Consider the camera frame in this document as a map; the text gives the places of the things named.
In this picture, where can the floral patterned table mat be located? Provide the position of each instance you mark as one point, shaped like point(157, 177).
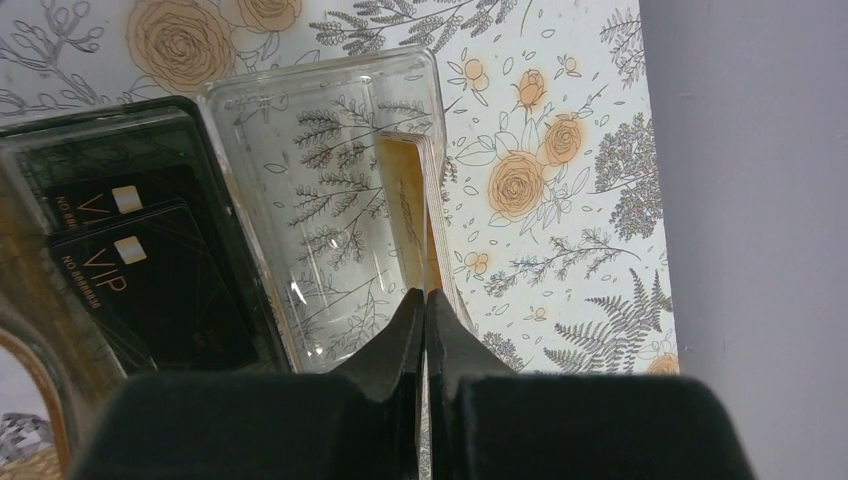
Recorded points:
point(549, 185)

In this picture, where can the white card stack in organizer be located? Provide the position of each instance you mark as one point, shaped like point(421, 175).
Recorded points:
point(27, 448)

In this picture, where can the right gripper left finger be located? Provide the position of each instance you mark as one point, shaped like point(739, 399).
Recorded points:
point(380, 433)

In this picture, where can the black VIP card stack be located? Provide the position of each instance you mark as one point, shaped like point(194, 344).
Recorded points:
point(133, 245)

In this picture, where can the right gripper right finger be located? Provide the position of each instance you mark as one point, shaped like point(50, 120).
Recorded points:
point(453, 354)

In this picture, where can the gold card stack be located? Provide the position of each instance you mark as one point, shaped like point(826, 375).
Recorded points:
point(408, 166)

